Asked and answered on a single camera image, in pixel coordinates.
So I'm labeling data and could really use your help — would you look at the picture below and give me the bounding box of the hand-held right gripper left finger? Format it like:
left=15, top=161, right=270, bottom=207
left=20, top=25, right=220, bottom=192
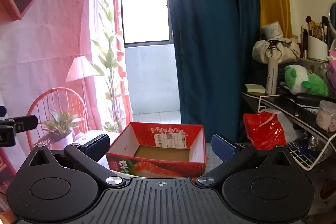
left=16, top=133, right=126, bottom=189

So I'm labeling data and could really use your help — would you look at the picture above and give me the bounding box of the black framed window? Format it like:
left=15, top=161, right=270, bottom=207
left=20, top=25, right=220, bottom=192
left=115, top=0, right=175, bottom=47

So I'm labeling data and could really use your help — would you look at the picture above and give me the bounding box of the pink box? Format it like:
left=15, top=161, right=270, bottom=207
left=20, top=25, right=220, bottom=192
left=327, top=55, right=336, bottom=86

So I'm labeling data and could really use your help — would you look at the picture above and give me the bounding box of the white spray bottle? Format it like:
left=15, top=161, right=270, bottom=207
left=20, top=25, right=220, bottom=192
left=266, top=56, right=279, bottom=95

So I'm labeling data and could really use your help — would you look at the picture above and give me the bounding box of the teal curtain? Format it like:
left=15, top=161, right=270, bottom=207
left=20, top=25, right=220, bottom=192
left=161, top=0, right=263, bottom=136

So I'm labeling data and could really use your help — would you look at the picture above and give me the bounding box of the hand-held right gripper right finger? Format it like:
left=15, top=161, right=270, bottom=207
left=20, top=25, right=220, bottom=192
left=197, top=134, right=305, bottom=187

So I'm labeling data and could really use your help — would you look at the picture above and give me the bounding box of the green plush toy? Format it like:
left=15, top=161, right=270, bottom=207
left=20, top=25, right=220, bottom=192
left=284, top=64, right=330, bottom=97

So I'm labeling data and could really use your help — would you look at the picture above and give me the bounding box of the bunch of makeup brushes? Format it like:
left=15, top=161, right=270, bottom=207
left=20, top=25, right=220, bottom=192
left=301, top=15, right=333, bottom=43

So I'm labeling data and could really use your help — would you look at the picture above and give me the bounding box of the beige cloth bag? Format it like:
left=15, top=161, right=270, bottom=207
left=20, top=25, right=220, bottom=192
left=252, top=39, right=301, bottom=65

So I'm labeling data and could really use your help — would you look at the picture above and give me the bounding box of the red plastic bag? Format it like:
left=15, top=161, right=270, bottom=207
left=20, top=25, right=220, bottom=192
left=243, top=111, right=287, bottom=150

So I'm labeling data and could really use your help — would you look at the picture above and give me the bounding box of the white brush holder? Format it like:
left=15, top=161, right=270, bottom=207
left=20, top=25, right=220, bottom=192
left=307, top=35, right=329, bottom=61

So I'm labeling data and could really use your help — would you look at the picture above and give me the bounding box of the pink printed backdrop cloth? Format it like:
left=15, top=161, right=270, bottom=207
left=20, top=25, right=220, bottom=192
left=0, top=0, right=133, bottom=216

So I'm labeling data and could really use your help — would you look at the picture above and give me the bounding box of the white wire rack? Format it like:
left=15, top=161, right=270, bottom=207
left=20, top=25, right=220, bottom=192
left=256, top=94, right=336, bottom=171

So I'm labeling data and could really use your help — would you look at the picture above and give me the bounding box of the pale yellow notepad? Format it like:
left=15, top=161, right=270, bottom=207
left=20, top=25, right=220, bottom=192
left=245, top=84, right=266, bottom=94

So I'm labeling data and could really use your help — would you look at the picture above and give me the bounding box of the white round container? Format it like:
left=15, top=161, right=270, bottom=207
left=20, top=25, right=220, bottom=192
left=261, top=21, right=284, bottom=41

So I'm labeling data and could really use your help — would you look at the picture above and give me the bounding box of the round mirror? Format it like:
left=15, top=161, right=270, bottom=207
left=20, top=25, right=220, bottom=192
left=328, top=2, right=336, bottom=23

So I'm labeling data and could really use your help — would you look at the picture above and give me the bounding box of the red cardboard box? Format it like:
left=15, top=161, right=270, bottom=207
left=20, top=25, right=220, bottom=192
left=106, top=122, right=207, bottom=179

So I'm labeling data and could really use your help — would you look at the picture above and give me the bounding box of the clear plastic jar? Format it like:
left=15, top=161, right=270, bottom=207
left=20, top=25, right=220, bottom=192
left=316, top=100, right=336, bottom=133

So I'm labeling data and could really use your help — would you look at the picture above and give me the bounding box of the black desk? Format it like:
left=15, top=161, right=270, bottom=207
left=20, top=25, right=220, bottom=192
left=241, top=59, right=336, bottom=141

